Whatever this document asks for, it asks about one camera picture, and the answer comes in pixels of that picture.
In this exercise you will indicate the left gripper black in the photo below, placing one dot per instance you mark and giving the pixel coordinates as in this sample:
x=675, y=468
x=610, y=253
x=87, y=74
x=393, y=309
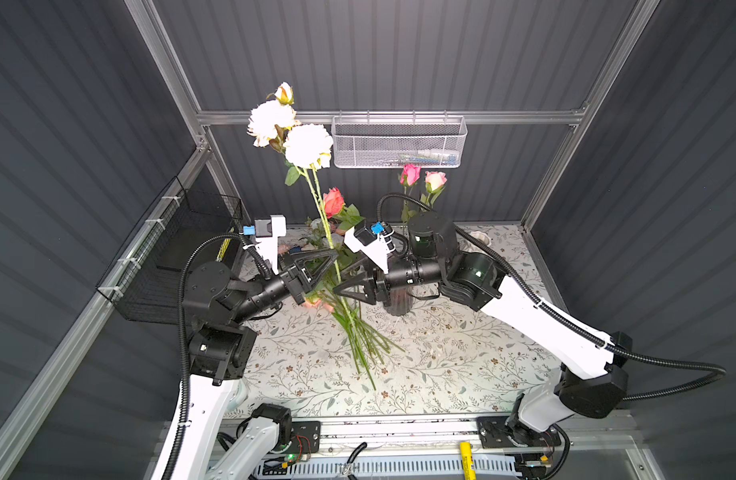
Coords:
x=296, y=280

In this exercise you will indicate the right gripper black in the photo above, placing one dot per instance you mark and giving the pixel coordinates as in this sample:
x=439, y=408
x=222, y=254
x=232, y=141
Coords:
x=371, y=279

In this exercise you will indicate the magenta rose stem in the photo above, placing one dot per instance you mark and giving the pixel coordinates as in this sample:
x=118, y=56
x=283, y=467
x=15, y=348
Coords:
x=408, y=178

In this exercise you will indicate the light pink rose stem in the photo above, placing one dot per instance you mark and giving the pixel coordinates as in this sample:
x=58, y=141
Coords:
x=435, y=183

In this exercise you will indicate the white peony flower stem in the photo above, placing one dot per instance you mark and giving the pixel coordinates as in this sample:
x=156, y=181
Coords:
x=306, y=148

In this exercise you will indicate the bundle of artificial flowers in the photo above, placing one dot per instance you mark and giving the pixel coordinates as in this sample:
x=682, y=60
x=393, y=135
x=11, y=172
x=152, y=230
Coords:
x=368, y=346

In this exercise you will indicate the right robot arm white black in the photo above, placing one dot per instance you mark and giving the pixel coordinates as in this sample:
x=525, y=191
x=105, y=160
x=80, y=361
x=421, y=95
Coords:
x=590, y=382

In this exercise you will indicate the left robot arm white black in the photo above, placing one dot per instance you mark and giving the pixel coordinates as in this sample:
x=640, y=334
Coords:
x=214, y=308

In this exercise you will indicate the pink glass vase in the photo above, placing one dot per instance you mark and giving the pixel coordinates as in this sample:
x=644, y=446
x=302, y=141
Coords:
x=400, y=302

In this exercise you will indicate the white ribbed ceramic vase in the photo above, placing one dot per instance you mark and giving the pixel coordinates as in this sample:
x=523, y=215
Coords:
x=482, y=237

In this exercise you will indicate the coral red rose stem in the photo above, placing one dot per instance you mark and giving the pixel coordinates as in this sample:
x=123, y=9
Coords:
x=338, y=213

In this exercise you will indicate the yellow marker in black basket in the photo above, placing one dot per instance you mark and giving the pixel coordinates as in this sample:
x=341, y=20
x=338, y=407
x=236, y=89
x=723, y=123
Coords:
x=223, y=249

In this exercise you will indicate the floral patterned table mat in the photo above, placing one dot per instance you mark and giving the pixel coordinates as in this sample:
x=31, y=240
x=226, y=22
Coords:
x=446, y=359

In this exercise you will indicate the bottle in white basket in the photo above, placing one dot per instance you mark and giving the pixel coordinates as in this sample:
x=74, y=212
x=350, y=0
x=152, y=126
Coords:
x=437, y=156

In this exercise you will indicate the yellow tool at front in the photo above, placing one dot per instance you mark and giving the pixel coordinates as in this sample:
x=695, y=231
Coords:
x=467, y=461

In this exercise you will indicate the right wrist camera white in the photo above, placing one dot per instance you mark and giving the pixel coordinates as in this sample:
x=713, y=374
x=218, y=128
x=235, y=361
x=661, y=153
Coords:
x=373, y=240

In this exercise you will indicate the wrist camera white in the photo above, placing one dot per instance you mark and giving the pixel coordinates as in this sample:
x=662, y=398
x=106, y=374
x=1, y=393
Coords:
x=265, y=234
x=373, y=240

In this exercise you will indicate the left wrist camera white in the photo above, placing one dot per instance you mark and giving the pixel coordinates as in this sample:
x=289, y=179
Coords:
x=265, y=234

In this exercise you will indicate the white wire mesh basket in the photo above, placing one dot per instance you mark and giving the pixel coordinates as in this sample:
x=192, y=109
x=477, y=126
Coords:
x=388, y=141

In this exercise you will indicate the black wire basket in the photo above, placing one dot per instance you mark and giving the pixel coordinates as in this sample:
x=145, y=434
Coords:
x=142, y=282

